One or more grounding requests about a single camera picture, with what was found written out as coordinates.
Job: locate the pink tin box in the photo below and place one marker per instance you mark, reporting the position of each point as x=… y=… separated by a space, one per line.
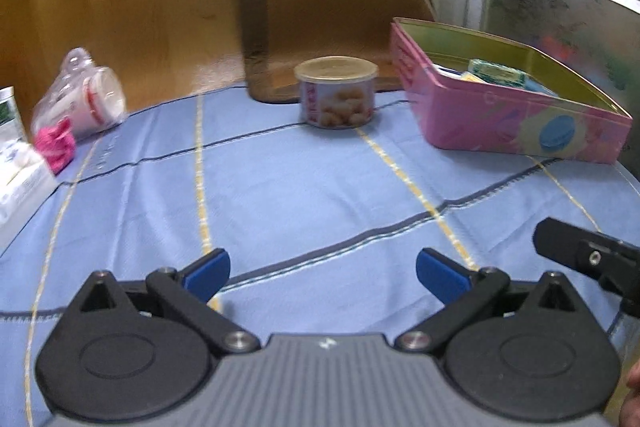
x=475 y=122

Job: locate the round can of nuts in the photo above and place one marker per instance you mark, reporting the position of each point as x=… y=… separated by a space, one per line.
x=335 y=102

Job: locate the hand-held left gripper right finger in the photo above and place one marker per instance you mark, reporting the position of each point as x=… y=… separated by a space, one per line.
x=437 y=274

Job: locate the plastic wrapped cup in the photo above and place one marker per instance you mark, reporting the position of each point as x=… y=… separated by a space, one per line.
x=90 y=102

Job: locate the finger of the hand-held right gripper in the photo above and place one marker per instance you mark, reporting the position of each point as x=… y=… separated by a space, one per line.
x=565 y=244

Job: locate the white tissue pack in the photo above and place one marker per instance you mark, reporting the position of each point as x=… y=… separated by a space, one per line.
x=20 y=192

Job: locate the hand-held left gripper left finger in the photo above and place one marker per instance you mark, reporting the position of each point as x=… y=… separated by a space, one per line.
x=207 y=274

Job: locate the brown chair back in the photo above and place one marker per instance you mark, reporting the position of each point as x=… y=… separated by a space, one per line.
x=340 y=7

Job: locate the blue tablecloth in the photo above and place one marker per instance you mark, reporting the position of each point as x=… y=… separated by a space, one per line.
x=300 y=197

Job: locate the brown cardboard sheet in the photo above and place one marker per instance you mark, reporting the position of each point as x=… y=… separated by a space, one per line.
x=125 y=7

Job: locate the frosted glass window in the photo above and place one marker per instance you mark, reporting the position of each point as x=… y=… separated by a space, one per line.
x=550 y=7

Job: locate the pink scrunchie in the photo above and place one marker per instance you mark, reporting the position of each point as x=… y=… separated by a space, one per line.
x=55 y=147

